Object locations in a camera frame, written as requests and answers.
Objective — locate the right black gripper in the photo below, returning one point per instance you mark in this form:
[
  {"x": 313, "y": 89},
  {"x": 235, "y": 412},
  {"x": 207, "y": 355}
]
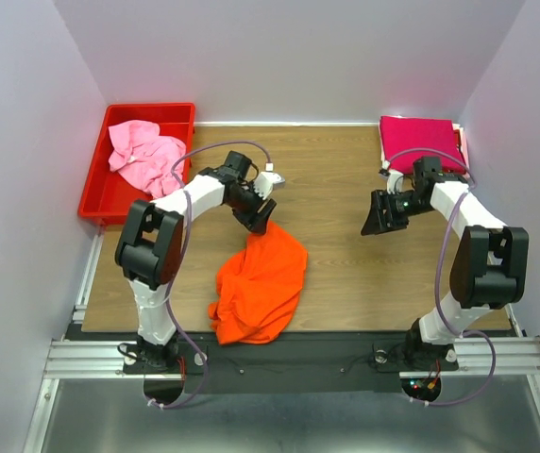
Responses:
[{"x": 378, "y": 222}]

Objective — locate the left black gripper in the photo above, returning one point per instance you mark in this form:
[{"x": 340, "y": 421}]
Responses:
[{"x": 255, "y": 222}]

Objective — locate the orange t shirt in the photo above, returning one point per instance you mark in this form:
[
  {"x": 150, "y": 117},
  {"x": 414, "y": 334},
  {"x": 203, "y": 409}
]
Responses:
[{"x": 259, "y": 288}]

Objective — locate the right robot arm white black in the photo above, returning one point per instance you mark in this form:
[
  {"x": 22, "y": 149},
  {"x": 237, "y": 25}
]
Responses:
[{"x": 490, "y": 265}]

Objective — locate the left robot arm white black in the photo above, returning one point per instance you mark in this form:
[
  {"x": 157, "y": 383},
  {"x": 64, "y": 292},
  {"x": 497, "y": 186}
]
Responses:
[{"x": 154, "y": 238}]

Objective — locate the folded magenta t shirt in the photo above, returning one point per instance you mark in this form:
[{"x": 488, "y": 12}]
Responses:
[{"x": 421, "y": 141}]

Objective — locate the folded light pink shirt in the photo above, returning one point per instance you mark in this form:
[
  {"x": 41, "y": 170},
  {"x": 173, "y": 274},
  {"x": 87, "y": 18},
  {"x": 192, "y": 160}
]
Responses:
[{"x": 462, "y": 142}]

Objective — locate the pink t shirt in bin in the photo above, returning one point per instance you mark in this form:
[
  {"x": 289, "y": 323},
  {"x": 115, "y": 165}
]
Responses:
[{"x": 144, "y": 158}]

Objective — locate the red plastic bin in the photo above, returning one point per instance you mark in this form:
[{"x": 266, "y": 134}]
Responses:
[{"x": 106, "y": 196}]

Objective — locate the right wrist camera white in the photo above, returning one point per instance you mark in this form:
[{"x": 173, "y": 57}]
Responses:
[{"x": 394, "y": 180}]

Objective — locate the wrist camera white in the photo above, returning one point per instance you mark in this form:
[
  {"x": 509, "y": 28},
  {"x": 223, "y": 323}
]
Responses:
[
  {"x": 394, "y": 180},
  {"x": 267, "y": 181}
]

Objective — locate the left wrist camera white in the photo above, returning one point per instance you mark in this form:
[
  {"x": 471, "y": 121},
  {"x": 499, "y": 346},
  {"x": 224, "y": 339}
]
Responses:
[{"x": 267, "y": 181}]

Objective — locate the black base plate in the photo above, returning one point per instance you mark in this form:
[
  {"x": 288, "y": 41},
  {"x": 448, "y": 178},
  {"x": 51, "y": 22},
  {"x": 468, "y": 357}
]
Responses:
[{"x": 294, "y": 363}]

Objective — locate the aluminium rail frame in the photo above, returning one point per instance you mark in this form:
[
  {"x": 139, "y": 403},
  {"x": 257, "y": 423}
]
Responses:
[{"x": 68, "y": 359}]

